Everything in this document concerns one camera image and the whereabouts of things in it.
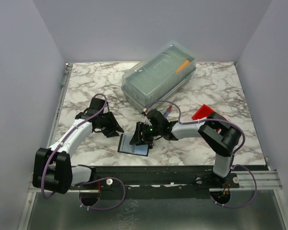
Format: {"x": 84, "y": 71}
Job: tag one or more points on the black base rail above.
{"x": 159, "y": 182}

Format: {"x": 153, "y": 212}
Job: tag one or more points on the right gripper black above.
{"x": 138, "y": 139}

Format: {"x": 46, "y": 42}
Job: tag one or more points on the orange tool inside box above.
{"x": 182, "y": 66}

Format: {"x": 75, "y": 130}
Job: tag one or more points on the black card holder wallet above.
{"x": 125, "y": 147}

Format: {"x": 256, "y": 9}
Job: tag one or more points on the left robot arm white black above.
{"x": 53, "y": 170}

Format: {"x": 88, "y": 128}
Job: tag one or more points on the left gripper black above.
{"x": 114, "y": 126}

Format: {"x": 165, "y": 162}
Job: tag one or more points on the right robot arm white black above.
{"x": 221, "y": 135}

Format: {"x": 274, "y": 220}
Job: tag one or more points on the aluminium frame rail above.
{"x": 265, "y": 180}

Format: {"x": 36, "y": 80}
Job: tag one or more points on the blue red screwdriver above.
{"x": 167, "y": 112}

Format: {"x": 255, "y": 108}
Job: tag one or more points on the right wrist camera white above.
{"x": 146, "y": 120}

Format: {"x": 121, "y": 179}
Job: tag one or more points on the red plastic bin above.
{"x": 203, "y": 112}

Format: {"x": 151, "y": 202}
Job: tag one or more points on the clear plastic storage box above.
{"x": 155, "y": 79}

